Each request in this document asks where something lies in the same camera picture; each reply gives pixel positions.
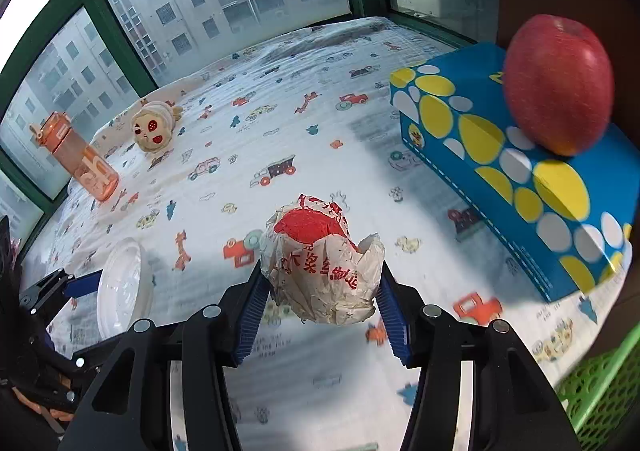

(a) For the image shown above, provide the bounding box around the orange water bottle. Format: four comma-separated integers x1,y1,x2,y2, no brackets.
29,112,120,202

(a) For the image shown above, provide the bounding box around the cream plush toy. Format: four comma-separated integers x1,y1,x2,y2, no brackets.
131,99,183,152

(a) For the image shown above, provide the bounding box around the green window frame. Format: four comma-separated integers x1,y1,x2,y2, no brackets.
0,0,481,216

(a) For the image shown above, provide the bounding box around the blue spotted tissue box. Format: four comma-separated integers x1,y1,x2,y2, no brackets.
389,42,640,303

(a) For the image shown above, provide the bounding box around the red apple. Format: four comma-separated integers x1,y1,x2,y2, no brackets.
502,13,616,156

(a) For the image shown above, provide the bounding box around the paper food wrapper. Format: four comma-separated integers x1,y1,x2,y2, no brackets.
260,193,386,327

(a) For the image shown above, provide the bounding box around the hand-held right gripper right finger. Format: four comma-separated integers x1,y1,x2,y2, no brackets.
375,263,583,451

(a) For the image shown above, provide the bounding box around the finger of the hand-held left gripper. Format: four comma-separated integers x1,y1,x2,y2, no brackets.
20,268,106,314
70,331,136,374

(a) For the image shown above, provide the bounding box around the green mesh basket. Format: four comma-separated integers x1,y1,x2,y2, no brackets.
552,338,640,451

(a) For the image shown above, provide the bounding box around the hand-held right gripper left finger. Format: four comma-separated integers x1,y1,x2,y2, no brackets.
59,263,273,451

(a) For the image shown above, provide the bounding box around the translucent plastic lid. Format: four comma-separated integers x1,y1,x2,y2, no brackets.
96,238,155,339

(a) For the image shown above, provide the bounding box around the printed blanket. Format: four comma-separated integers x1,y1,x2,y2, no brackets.
20,16,631,451

